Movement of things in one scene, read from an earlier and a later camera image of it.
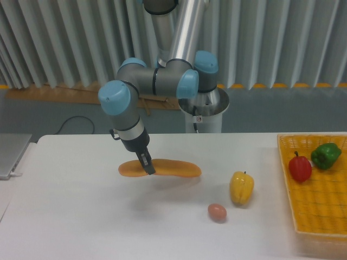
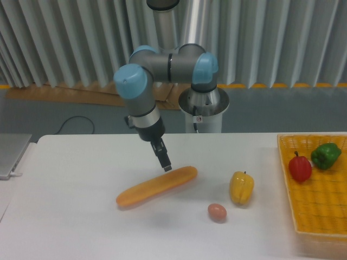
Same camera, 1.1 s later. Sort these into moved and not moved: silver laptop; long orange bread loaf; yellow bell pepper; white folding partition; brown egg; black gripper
Moved: long orange bread loaf; black gripper
Not moved: silver laptop; yellow bell pepper; brown egg; white folding partition
